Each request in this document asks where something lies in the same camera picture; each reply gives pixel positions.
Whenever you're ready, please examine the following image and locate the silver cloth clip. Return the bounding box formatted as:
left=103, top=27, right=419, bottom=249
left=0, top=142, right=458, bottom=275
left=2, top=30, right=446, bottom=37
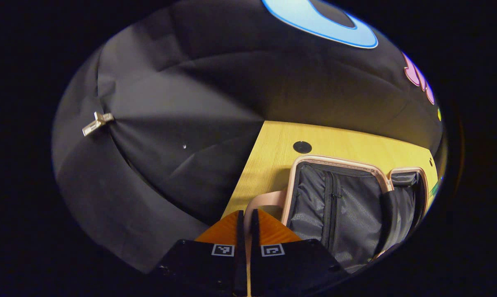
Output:
left=82, top=111, right=115, bottom=137

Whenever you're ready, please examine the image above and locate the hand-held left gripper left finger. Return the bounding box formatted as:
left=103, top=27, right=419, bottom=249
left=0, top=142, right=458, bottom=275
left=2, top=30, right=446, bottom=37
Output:
left=150, top=210, right=246, bottom=297

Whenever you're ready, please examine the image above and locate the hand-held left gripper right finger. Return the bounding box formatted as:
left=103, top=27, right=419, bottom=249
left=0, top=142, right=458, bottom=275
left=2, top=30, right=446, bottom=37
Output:
left=251, top=209, right=350, bottom=297

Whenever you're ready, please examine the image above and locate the black backdrop cloth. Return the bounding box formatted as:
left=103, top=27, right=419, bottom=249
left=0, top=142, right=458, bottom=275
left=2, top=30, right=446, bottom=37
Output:
left=51, top=0, right=443, bottom=275

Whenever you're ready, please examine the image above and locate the pink suitcase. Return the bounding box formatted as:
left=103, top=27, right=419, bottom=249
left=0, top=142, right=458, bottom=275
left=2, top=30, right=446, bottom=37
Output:
left=244, top=155, right=430, bottom=273

